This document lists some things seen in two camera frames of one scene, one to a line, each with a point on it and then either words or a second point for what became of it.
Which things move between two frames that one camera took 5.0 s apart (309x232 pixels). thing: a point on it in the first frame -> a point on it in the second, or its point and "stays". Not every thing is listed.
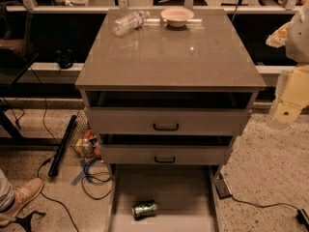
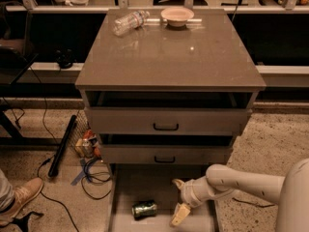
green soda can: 144,209 stays
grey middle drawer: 161,155 stays
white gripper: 298,43 -> 190,192
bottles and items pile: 87,146 stays
